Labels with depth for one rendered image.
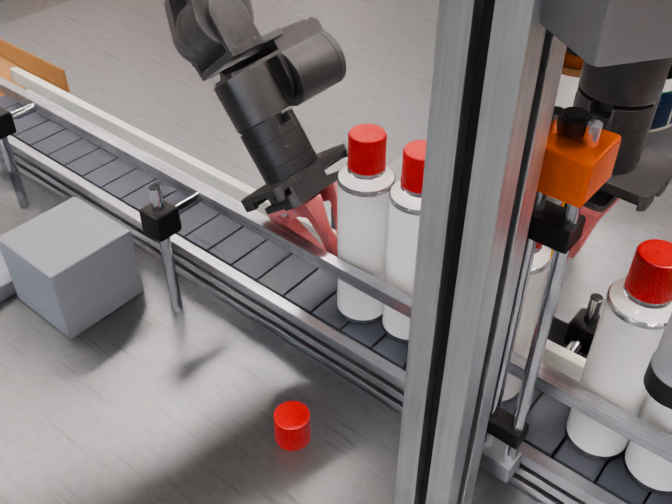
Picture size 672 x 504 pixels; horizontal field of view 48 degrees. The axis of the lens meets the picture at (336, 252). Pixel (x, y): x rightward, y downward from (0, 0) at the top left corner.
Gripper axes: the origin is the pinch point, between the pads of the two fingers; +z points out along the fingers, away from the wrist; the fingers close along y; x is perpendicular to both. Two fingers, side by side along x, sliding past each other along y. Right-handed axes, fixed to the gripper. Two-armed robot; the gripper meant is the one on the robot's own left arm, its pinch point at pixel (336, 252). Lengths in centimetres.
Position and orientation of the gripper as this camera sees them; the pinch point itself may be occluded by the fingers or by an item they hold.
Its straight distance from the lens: 74.9
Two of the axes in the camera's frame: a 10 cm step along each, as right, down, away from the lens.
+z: 4.6, 8.6, 2.3
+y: 6.3, -5.0, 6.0
